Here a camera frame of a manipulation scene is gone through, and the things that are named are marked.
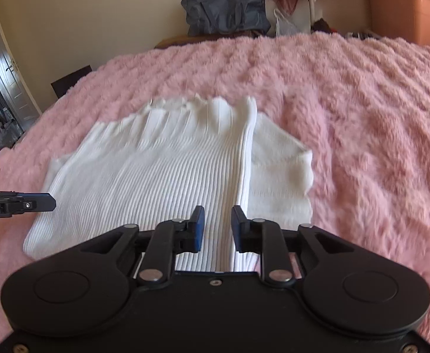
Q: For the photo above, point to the dark red clothes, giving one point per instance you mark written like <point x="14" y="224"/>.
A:
<point x="325" y="25"/>

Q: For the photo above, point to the white knit sweater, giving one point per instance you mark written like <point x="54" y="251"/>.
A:
<point x="156" y="176"/>

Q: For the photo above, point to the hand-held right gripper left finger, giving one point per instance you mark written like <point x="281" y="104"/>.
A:
<point x="199" y="228"/>

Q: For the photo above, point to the white plastic bag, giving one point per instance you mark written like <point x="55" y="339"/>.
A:
<point x="285" y="25"/>

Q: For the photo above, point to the blue duffel bag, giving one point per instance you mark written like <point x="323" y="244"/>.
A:
<point x="226" y="13"/>

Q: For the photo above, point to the pink fluffy blanket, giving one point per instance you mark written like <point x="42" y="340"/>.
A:
<point x="365" y="136"/>

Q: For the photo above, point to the cardboard box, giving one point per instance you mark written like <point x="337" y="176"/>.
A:
<point x="178" y="41"/>

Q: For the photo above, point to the black panel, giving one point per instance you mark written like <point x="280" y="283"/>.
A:
<point x="71" y="81"/>

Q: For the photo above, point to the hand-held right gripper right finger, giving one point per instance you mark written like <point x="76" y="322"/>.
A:
<point x="238" y="228"/>

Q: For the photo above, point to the pink storage box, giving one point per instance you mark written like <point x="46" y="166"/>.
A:
<point x="410" y="14"/>

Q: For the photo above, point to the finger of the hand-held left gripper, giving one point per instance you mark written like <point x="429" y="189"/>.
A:
<point x="40" y="202"/>

